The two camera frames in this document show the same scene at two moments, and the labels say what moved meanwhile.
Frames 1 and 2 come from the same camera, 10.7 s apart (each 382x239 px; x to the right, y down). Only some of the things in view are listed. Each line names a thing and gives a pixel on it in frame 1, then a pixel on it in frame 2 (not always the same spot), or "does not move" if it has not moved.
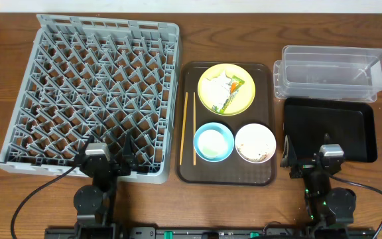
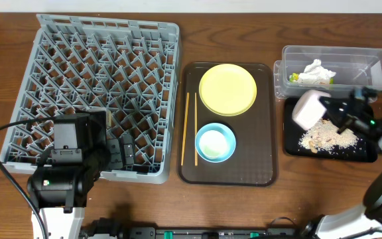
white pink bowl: (255, 143) -> (308, 108)
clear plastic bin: (338, 74) does not move
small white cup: (212, 144) does not move
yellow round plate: (241, 99) does not move
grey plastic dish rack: (85, 77) does not move
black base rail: (211, 233) does not move
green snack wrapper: (235, 85) -> (294, 78)
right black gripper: (290, 158) -> (345, 109)
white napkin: (215, 90) -> (316, 74)
